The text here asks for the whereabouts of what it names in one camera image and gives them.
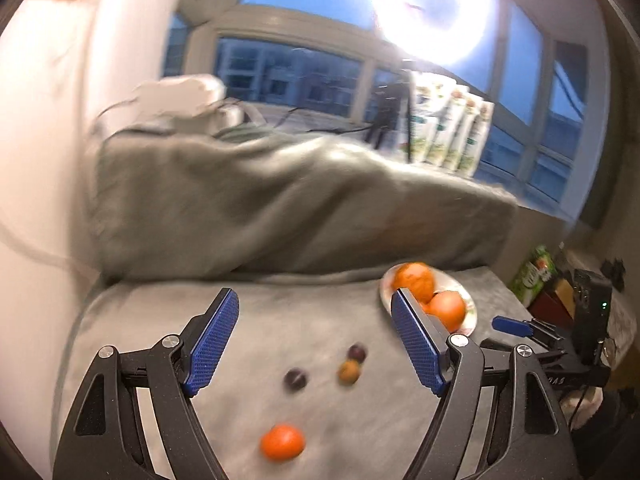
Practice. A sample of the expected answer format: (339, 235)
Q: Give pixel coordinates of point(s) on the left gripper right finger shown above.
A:
(527, 436)

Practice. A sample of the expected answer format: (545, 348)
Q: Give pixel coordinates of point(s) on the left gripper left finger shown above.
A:
(103, 436)

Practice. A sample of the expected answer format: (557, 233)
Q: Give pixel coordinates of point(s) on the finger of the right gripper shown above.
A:
(511, 326)

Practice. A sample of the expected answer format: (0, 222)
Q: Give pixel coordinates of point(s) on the large smooth orange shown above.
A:
(449, 307)

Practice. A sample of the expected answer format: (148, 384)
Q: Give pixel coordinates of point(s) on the large speckled orange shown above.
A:
(418, 277)

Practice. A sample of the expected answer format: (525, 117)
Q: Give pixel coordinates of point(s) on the dark plum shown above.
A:
(295, 379)
(357, 352)

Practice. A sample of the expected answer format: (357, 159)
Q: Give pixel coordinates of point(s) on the brown longan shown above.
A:
(349, 372)

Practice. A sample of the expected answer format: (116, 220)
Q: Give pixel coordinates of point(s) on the small front mandarin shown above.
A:
(282, 442)

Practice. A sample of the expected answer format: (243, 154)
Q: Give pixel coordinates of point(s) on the red cardboard box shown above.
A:
(555, 304)

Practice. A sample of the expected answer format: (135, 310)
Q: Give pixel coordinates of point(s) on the green tissue pack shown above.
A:
(530, 278)

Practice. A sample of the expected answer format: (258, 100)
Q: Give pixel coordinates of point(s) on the floral white plate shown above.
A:
(443, 281)

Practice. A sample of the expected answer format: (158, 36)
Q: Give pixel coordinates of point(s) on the grey fleece blanket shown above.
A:
(301, 226)

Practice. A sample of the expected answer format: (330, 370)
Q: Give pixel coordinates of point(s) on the black tripod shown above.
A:
(394, 112)

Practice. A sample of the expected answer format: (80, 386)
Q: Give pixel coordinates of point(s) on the white power strip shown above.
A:
(188, 104)

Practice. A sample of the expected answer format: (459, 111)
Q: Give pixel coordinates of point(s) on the black camera box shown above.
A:
(593, 299)

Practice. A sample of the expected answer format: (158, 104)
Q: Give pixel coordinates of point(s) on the ring light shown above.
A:
(446, 33)

